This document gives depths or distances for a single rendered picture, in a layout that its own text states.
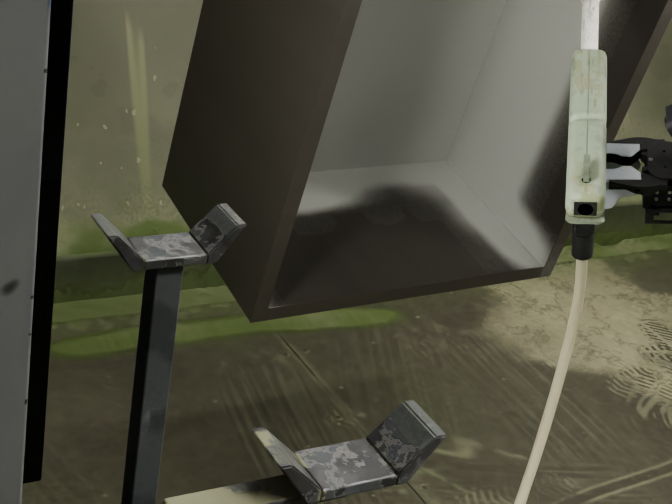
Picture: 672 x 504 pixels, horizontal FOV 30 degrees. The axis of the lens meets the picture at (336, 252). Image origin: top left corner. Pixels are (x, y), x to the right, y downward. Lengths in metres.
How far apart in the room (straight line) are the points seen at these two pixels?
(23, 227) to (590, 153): 0.78
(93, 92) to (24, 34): 1.72
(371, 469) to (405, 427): 0.02
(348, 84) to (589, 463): 0.89
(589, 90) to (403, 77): 0.62
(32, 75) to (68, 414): 1.43
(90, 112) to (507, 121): 0.92
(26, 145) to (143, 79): 1.74
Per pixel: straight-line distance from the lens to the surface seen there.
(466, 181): 2.39
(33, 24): 1.01
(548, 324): 2.98
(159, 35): 2.81
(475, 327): 2.89
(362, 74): 2.19
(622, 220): 3.45
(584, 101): 1.68
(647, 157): 1.66
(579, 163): 1.58
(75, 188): 2.68
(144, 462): 0.75
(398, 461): 0.54
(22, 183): 1.06
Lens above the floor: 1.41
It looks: 26 degrees down
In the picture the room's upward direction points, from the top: 10 degrees clockwise
